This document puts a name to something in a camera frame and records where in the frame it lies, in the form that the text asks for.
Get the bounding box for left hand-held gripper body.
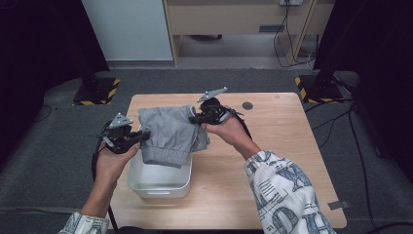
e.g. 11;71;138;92
96;112;135;155

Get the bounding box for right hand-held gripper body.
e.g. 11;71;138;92
196;86;229;126

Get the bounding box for grey shorts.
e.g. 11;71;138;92
138;104;211;170

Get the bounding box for white plastic bin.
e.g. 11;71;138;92
127;125;193;199

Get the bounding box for person's right hand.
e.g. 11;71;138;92
204;106;258;161

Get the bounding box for person's left hand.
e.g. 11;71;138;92
94;142;141;195

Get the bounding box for black stand with striped base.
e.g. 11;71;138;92
294;61;346;105
72;62;122;107

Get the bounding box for dark rounded object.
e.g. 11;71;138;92
116;225;148;234

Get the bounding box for white cabinet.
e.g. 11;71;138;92
81;0;174;62

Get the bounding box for black curtain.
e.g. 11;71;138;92
313;0;413;184
0;0;110;170

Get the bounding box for grey tape piece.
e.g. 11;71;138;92
327;200;352;211

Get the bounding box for right hand-held gripper black cable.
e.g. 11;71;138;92
225;106;253;140

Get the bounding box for thin black floor cable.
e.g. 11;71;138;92
32;103;58;124

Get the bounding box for black power cable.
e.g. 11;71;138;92
273;2;318;69

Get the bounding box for white cable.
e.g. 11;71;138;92
306;51;319;71

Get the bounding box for looped black floor cable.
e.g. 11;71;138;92
305;98;355;149

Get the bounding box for long black floor cable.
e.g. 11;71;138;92
347;103;378;234

